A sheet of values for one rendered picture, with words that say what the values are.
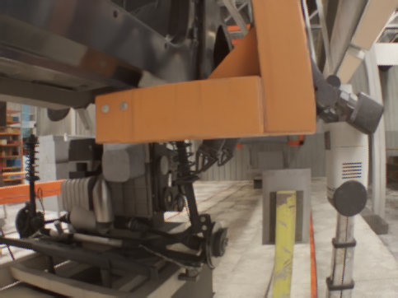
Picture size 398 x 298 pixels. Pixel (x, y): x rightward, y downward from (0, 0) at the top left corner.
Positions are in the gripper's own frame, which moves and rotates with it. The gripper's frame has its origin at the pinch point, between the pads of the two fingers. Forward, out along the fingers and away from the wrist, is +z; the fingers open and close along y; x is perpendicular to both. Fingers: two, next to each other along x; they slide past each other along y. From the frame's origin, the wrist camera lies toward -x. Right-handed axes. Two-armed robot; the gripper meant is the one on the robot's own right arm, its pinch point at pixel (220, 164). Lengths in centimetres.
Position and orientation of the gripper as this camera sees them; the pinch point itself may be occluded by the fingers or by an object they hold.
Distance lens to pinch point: 164.7
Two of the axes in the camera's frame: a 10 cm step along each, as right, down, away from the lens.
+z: -4.5, 8.9, 1.2
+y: -2.4, 0.1, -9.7
